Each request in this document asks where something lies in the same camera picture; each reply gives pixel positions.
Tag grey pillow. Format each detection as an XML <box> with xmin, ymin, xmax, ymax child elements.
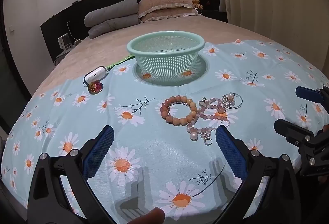
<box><xmin>88</xmin><ymin>14</ymin><xmax>141</xmax><ymax>40</ymax></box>
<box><xmin>84</xmin><ymin>0</ymin><xmax>139</xmax><ymax>27</ymax></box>

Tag thin silver hoop ring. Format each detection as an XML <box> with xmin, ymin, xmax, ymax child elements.
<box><xmin>230</xmin><ymin>94</ymin><xmax>243</xmax><ymax>109</ymax></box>

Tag green strap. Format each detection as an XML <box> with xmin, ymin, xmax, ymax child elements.
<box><xmin>107</xmin><ymin>54</ymin><xmax>134</xmax><ymax>69</ymax></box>

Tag pink beaded bracelet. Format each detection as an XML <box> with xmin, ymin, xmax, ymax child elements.
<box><xmin>197</xmin><ymin>97</ymin><xmax>231</xmax><ymax>122</ymax></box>

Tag beige bed cover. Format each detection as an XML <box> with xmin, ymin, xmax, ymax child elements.
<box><xmin>33</xmin><ymin>12</ymin><xmax>283</xmax><ymax>91</ymax></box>

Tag green plastic mesh basket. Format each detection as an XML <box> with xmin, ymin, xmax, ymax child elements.
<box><xmin>127</xmin><ymin>31</ymin><xmax>205</xmax><ymax>78</ymax></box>

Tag daisy-printed light blue cloth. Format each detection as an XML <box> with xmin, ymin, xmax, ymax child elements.
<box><xmin>0</xmin><ymin>39</ymin><xmax>329</xmax><ymax>224</ymax></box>

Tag silver pearl ring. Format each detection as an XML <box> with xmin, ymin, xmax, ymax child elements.
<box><xmin>221</xmin><ymin>93</ymin><xmax>236</xmax><ymax>108</ymax></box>

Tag pale bead bracelet with pearl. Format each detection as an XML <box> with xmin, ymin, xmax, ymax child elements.
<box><xmin>186</xmin><ymin>116</ymin><xmax>219</xmax><ymax>141</ymax></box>

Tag white earbuds case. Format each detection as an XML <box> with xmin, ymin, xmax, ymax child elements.
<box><xmin>83</xmin><ymin>66</ymin><xmax>108</xmax><ymax>84</ymax></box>

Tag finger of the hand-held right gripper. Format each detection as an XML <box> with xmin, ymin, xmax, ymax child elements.
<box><xmin>295</xmin><ymin>86</ymin><xmax>329</xmax><ymax>104</ymax></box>
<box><xmin>274</xmin><ymin>119</ymin><xmax>329</xmax><ymax>176</ymax></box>

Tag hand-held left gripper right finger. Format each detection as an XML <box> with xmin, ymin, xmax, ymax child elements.
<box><xmin>215</xmin><ymin>125</ymin><xmax>301</xmax><ymax>224</ymax></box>

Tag heart-shaped glitter charm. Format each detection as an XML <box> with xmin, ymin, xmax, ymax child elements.
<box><xmin>88</xmin><ymin>80</ymin><xmax>104</xmax><ymax>94</ymax></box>

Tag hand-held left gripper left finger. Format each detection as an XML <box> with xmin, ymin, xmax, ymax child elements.
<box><xmin>27</xmin><ymin>125</ymin><xmax>115</xmax><ymax>224</ymax></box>

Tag orange beaded bracelet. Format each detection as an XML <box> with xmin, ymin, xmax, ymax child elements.
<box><xmin>161</xmin><ymin>96</ymin><xmax>198</xmax><ymax>126</ymax></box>

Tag person's left hand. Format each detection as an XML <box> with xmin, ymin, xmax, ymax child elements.
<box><xmin>128</xmin><ymin>207</ymin><xmax>165</xmax><ymax>224</ymax></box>

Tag silver ring with crystal charm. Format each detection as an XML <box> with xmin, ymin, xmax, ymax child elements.
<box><xmin>202</xmin><ymin>130</ymin><xmax>214</xmax><ymax>146</ymax></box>

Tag small white appliance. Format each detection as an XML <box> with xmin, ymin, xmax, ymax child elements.
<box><xmin>58</xmin><ymin>33</ymin><xmax>74</xmax><ymax>51</ymax></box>

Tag black headboard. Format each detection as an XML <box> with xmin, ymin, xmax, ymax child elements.
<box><xmin>40</xmin><ymin>0</ymin><xmax>221</xmax><ymax>60</ymax></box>

